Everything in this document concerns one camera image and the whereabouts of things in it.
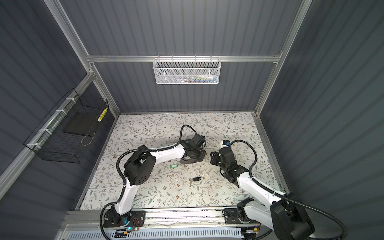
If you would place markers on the yellow marker in basket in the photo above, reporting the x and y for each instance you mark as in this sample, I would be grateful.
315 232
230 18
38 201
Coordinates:
102 115

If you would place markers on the items in white basket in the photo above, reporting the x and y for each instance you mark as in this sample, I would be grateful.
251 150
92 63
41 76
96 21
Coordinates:
200 79

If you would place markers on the aluminium mounting rail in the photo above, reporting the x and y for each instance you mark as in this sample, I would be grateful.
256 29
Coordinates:
173 217

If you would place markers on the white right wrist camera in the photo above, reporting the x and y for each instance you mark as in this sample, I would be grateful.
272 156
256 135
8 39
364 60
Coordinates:
226 144

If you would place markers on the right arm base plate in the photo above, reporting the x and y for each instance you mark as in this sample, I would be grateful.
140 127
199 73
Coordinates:
234 216

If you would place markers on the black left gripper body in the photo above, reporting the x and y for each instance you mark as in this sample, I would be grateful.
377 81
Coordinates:
195 152

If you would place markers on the black headed key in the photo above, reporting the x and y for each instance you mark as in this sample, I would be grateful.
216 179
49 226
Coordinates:
193 180

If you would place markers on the black pad in basket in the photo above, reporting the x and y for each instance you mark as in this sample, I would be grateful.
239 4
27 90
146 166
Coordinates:
82 124

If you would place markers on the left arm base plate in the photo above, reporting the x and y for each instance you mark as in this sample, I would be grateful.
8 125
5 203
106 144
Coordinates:
131 219

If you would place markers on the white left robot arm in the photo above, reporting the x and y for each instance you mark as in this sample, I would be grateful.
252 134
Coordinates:
140 165

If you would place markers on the white wire mesh basket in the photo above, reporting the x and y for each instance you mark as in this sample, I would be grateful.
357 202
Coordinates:
166 72

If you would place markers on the black wire basket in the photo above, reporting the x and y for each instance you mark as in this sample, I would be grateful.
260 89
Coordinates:
50 143

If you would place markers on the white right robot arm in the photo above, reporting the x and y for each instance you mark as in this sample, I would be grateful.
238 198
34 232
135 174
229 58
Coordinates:
289 221

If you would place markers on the white vented strip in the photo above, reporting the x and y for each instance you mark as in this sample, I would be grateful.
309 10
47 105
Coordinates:
179 234

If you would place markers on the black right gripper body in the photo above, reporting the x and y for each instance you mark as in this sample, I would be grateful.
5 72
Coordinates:
217 160

